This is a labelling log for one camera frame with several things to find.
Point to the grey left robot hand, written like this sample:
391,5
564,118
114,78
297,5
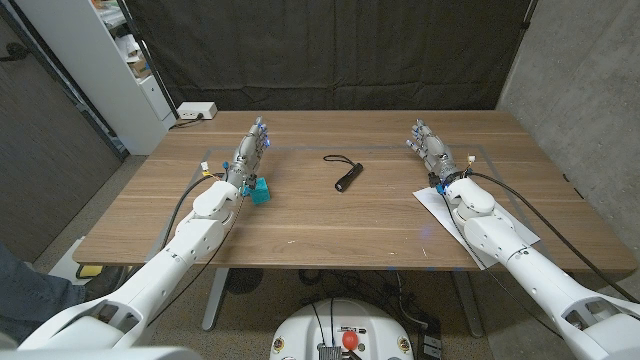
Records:
246,156

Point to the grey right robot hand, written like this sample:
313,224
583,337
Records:
436,152

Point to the white paper sheet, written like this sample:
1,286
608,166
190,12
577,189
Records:
435,202

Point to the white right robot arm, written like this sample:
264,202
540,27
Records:
530,270

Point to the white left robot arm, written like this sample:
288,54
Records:
165,270

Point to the teal block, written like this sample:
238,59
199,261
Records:
261,192

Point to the white power socket box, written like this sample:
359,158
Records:
196,110

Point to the black round floor object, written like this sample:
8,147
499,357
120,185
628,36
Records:
243,281

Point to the black curtain backdrop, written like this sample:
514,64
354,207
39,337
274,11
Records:
325,50

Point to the black stand pole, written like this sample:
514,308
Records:
526,22
149,60

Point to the cardboard box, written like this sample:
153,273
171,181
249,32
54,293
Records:
139,66

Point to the grey table leg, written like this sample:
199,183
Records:
215,300
470,310

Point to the white shelf cabinet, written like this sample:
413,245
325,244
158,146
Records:
90,65

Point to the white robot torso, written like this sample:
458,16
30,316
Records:
300,330

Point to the person's dark shoe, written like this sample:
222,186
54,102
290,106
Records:
102,282

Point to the black floor power strip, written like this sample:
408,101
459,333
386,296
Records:
431,345

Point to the yellow floor object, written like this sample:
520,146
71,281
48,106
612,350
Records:
90,271

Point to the red emergency stop button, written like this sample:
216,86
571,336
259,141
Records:
350,340

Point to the person's leg in jeans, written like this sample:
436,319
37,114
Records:
30,300

